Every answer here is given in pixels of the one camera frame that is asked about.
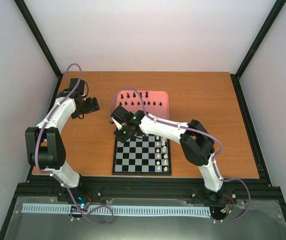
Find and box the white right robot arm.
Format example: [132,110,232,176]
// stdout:
[110,106,224,203]

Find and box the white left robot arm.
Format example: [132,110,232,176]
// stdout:
[25,78,99,202]

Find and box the white chess pieces row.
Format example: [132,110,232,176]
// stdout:
[154,135,170,174]

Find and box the pink plastic tray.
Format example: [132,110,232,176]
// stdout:
[115,90,169,120]

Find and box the black and white chessboard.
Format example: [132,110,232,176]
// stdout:
[112,134,172,176]

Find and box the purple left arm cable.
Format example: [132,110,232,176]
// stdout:
[34,63,114,226]

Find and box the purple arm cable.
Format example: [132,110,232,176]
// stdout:
[34,63,114,226]
[110,87,251,223]

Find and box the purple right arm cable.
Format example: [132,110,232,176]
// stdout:
[110,87,251,223]

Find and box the light blue slotted cable duct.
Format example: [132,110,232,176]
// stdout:
[21,203,211,218]

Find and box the black aluminium frame rail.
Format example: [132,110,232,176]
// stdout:
[15,174,282,203]

